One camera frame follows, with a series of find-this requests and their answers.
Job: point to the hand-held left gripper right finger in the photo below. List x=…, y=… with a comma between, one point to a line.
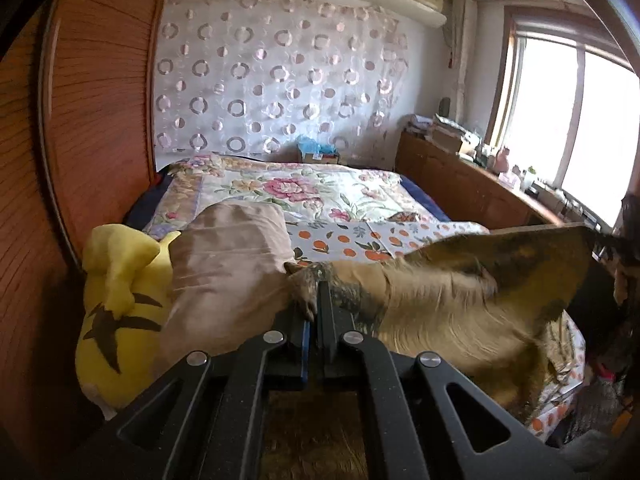
x=325, y=345

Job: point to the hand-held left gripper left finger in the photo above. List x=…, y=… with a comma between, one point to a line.
x=303, y=360

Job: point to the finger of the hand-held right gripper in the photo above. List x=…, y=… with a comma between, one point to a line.
x=607, y=250

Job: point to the brown patterned garment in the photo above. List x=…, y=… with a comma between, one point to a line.
x=450, y=300

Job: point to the orange fruit print sheet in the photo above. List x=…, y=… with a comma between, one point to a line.
x=350, y=242

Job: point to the green-capped bottle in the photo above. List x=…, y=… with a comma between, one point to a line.
x=530, y=177

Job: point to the pink tissue pack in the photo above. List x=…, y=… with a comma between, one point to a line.
x=510, y=180

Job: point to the beige folded cloth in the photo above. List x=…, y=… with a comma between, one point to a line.
x=220, y=270

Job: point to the small patterned cloth piece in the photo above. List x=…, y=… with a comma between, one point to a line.
x=402, y=217

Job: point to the floral bedspread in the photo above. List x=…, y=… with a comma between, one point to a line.
x=300, y=195

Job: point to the window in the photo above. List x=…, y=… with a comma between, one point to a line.
x=540, y=110

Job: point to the low wooden cabinet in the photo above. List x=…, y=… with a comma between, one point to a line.
x=450, y=180

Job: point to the small cardboard box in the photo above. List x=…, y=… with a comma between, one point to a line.
x=322, y=157

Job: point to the flat cardboard box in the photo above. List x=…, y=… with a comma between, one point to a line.
x=450, y=141

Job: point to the yellow plush toy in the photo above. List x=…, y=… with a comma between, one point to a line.
x=120, y=280

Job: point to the blue plastic bag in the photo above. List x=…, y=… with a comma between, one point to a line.
x=315, y=145

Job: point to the dark oval fan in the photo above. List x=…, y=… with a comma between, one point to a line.
x=444, y=107

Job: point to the stack of papers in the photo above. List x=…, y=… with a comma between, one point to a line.
x=420, y=126

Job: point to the beige patterned window curtain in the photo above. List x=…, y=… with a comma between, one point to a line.
x=460, y=50

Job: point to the wooden slatted wardrobe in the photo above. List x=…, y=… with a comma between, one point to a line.
x=100, y=110

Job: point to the circle-patterned sheer wall curtain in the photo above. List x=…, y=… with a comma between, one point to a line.
x=280, y=85

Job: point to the wall air conditioner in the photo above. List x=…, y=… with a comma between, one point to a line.
x=405, y=7

